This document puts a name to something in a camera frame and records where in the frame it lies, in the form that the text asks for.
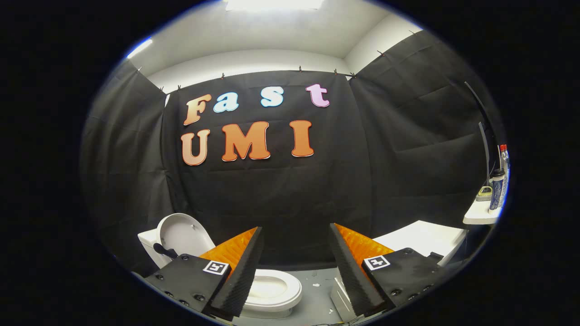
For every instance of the white toilet lid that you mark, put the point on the white toilet lid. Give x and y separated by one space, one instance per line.
183 233

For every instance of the long black curved panel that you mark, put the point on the long black curved panel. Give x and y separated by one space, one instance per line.
485 113

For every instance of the white toilet with tank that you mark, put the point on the white toilet with tank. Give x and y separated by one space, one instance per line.
147 244

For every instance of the short black curved panel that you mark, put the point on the short black curved panel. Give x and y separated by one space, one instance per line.
485 149

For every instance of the black backdrop cloth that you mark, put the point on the black backdrop cloth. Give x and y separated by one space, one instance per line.
281 199

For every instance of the white drawer cabinet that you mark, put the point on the white drawer cabinet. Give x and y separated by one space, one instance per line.
421 235

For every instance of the small black object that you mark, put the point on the small black object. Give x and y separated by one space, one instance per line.
163 250

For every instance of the white toilet seat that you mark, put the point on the white toilet seat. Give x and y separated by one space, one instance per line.
292 283

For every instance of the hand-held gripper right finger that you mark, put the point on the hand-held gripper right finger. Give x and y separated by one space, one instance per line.
353 276

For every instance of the blue patterned tumbler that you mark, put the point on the blue patterned tumbler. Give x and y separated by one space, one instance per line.
495 190

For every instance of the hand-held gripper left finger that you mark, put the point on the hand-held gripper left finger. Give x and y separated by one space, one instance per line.
244 276

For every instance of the narrow ceiling light strip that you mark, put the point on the narrow ceiling light strip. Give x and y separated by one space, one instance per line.
139 48

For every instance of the clear bottle with red cap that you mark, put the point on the clear bottle with red cap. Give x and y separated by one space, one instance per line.
505 156
501 156

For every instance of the wide ceiling light panel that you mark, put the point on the wide ceiling light panel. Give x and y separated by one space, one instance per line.
274 4

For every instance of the white shelf board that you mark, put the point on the white shelf board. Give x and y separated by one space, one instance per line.
478 215

